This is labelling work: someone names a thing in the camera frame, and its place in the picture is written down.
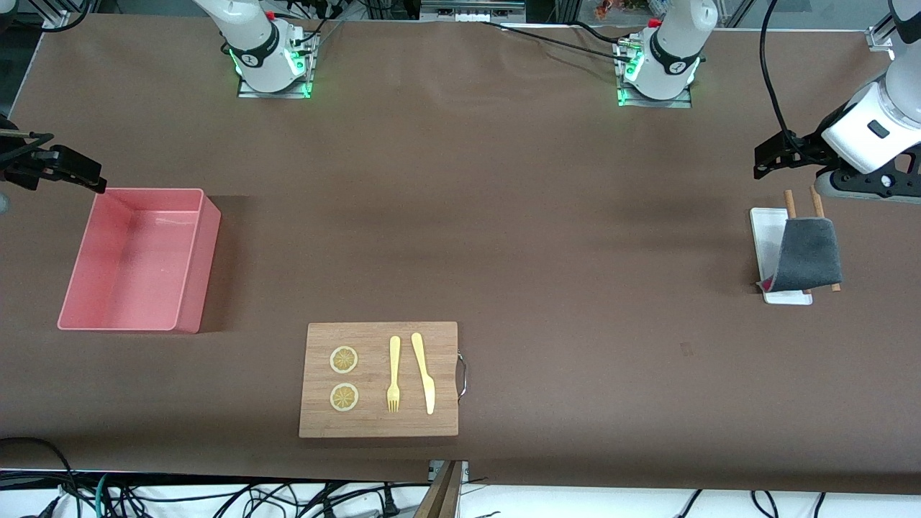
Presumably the grey and red cloth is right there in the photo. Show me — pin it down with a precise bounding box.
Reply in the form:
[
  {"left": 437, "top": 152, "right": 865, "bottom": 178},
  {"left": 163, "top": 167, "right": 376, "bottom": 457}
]
[{"left": 756, "top": 217, "right": 843, "bottom": 294}]

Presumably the white rectangular tray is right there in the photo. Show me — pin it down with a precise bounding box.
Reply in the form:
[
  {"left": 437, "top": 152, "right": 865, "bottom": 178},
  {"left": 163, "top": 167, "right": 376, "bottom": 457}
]
[{"left": 750, "top": 207, "right": 814, "bottom": 306}]

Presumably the pink plastic bin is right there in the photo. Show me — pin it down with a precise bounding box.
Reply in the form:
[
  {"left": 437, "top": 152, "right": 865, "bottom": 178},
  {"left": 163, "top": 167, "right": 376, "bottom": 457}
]
[{"left": 58, "top": 188, "right": 222, "bottom": 334}]

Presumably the yellow plastic fork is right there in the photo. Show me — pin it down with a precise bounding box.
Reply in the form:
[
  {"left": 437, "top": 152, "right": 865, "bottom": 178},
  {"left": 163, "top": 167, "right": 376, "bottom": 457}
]
[{"left": 386, "top": 336, "right": 401, "bottom": 413}]

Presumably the wooden cutting board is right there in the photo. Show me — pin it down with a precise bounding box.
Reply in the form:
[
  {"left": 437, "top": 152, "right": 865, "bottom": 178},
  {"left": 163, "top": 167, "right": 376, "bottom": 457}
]
[{"left": 299, "top": 322, "right": 459, "bottom": 438}]

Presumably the yellow plastic knife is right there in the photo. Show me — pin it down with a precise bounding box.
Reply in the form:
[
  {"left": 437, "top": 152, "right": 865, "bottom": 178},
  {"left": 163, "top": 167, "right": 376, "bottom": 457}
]
[{"left": 411, "top": 332, "right": 436, "bottom": 415}]

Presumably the wooden beam under table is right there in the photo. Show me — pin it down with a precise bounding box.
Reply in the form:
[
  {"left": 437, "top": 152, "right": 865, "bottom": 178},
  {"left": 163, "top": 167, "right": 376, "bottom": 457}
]
[{"left": 414, "top": 460, "right": 465, "bottom": 518}]

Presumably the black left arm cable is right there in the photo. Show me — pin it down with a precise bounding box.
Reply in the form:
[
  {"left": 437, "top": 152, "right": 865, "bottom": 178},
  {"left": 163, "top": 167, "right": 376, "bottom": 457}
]
[{"left": 759, "top": 0, "right": 799, "bottom": 145}]

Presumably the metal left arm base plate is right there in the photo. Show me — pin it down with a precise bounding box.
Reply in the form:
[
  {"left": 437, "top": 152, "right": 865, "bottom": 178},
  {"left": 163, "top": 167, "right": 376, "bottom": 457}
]
[{"left": 617, "top": 36, "right": 693, "bottom": 109}]

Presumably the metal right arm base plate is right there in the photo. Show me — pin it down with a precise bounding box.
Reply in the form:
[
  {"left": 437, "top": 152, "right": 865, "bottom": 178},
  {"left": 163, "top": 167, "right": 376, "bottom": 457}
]
[{"left": 237, "top": 22, "right": 315, "bottom": 99}]

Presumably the black cable on table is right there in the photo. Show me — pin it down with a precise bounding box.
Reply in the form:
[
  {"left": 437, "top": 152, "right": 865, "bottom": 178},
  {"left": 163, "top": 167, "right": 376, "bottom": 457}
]
[{"left": 478, "top": 20, "right": 641, "bottom": 64}]

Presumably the aluminium frame behind table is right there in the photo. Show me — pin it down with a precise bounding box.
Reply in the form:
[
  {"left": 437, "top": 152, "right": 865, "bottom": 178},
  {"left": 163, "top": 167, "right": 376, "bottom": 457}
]
[{"left": 317, "top": 0, "right": 749, "bottom": 26}]

